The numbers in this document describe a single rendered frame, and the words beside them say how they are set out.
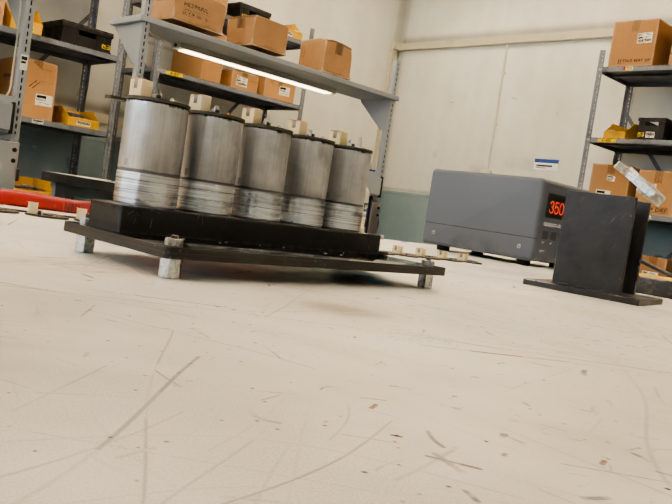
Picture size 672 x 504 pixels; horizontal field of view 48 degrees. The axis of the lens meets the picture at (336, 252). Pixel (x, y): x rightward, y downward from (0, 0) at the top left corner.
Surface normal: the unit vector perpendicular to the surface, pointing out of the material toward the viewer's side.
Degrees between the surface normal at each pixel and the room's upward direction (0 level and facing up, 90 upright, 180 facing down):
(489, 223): 90
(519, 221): 90
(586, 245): 90
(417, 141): 90
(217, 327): 0
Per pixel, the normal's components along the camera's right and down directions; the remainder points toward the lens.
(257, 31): 0.70, 0.15
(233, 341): 0.15, -0.99
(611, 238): -0.59, -0.04
